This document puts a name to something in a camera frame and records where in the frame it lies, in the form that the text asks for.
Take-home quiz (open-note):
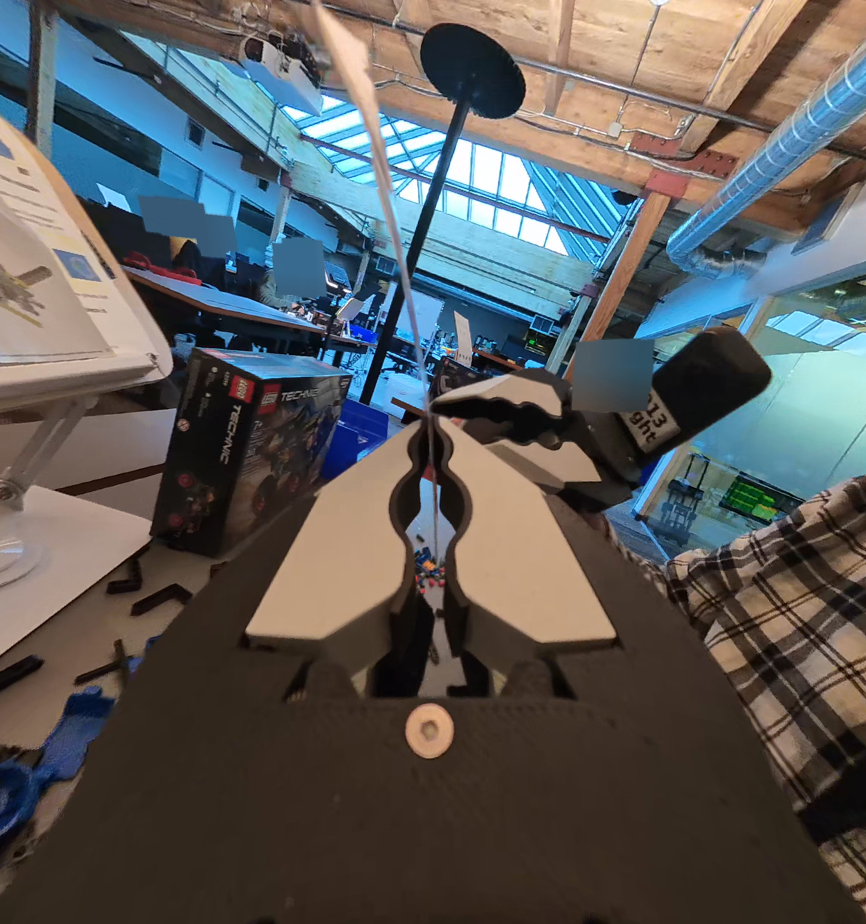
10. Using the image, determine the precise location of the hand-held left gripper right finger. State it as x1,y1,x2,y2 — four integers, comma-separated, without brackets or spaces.
439,417,619,692

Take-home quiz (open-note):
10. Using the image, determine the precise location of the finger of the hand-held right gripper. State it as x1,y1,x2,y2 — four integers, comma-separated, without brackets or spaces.
476,432,608,493
429,372,572,443

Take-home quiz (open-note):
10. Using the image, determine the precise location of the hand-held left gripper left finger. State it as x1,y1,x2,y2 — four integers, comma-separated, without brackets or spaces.
245,421,435,697

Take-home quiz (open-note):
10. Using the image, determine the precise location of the toy sticker sheet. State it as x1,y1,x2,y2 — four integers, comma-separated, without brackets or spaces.
310,0,442,571

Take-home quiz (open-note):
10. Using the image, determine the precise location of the toy instruction booklet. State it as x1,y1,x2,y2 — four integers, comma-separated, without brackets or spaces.
0,87,155,394

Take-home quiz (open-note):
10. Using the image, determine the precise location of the person's right forearm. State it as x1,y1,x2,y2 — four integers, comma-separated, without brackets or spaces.
609,520,766,651

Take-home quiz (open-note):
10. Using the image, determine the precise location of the grey desk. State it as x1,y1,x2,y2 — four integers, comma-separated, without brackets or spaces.
0,408,441,903

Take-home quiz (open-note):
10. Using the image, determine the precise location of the dark cardboard box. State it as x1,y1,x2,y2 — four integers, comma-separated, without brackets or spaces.
433,359,506,394

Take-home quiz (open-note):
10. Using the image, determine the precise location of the pile of small toy pins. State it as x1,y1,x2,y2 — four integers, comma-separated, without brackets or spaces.
407,534,448,593

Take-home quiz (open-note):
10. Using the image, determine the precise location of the whiteboard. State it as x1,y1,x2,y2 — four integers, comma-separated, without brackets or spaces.
382,289,444,340

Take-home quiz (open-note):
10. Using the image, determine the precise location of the black wheeled cart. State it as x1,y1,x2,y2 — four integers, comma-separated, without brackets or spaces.
657,455,711,542

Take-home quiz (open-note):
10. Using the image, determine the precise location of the blue storage bin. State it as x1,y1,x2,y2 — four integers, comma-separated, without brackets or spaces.
322,397,390,483

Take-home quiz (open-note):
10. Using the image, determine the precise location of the toy truck set box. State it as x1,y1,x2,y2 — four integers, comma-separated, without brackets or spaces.
150,348,352,557

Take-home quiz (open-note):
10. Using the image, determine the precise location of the pile of black toy beams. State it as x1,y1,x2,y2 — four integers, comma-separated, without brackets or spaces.
0,556,195,716

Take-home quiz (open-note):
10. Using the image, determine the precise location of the white book stand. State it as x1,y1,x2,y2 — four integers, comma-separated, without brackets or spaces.
0,83,175,680

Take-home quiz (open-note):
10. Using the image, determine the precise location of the blue arched toy panel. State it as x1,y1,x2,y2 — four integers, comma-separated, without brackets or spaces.
43,686,116,784

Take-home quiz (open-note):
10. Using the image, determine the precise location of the black vertical pole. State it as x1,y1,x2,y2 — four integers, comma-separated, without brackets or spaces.
361,24,528,405

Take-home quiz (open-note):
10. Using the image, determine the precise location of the red bag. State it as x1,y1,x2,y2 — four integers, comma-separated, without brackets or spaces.
122,253,199,279

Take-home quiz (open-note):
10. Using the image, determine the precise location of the white ceiling projector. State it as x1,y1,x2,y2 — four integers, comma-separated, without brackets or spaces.
239,32,324,109

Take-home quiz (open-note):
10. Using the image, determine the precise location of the silver ventilation duct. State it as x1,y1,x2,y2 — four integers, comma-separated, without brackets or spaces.
667,14,866,279

